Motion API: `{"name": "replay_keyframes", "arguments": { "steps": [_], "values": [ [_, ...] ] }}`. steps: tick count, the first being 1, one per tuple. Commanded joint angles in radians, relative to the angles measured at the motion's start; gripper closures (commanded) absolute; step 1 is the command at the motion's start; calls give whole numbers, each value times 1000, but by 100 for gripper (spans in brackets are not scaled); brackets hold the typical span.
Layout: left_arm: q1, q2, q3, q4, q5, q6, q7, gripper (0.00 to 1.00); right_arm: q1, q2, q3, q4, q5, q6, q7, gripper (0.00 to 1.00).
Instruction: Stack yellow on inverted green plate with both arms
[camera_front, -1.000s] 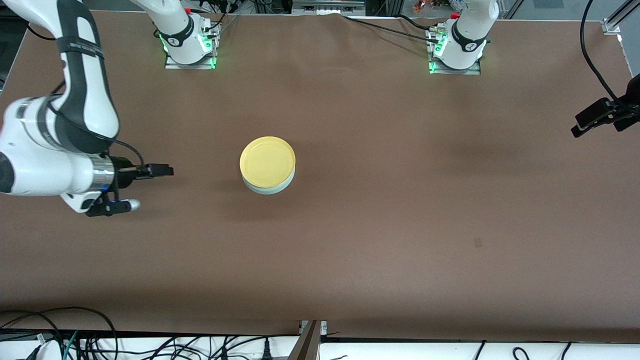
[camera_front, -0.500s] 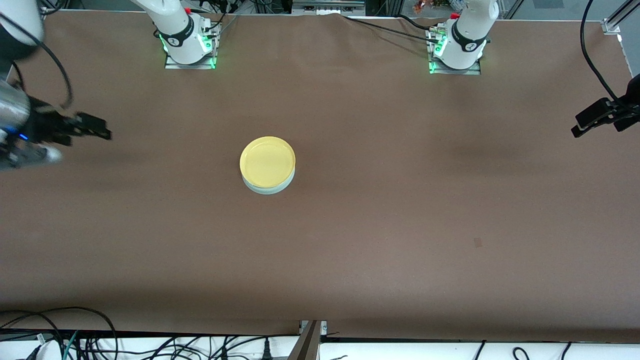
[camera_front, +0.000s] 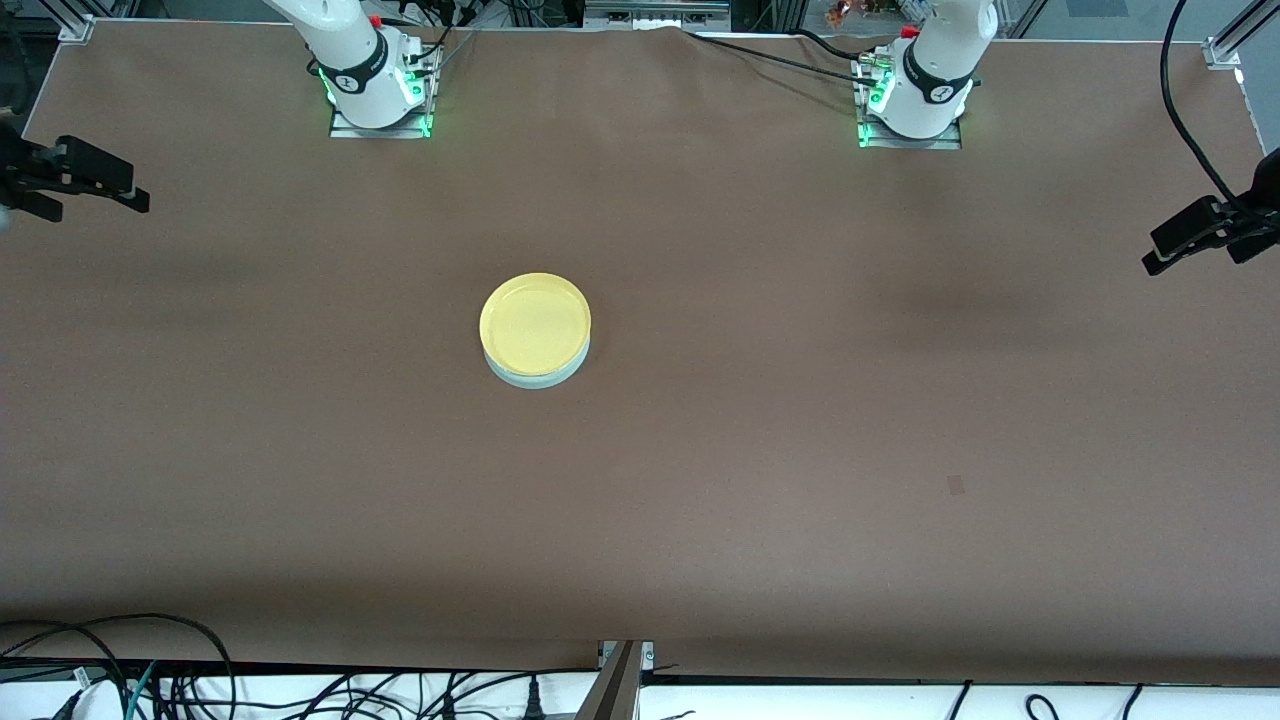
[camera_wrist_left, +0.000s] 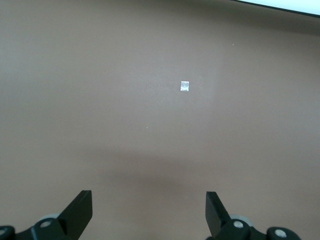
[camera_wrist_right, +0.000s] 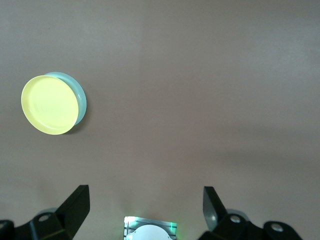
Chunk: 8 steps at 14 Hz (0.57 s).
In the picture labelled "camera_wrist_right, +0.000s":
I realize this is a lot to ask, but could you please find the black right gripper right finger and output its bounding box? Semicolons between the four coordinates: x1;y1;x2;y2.
197;186;304;240

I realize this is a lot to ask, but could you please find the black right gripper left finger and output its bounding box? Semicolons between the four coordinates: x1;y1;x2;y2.
0;184;91;240

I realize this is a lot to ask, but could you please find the yellow round plate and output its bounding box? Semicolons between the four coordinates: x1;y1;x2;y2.
20;74;80;136

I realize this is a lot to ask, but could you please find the pale green round plate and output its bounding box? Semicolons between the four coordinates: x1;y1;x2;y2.
44;71;88;126

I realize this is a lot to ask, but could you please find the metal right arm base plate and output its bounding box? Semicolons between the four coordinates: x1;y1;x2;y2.
123;216;179;240

